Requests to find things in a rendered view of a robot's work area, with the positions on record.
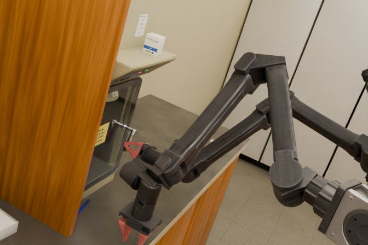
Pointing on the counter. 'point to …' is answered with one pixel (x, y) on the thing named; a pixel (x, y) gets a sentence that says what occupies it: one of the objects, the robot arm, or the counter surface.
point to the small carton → (153, 44)
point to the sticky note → (102, 134)
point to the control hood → (138, 62)
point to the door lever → (130, 134)
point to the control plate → (133, 74)
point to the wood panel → (56, 82)
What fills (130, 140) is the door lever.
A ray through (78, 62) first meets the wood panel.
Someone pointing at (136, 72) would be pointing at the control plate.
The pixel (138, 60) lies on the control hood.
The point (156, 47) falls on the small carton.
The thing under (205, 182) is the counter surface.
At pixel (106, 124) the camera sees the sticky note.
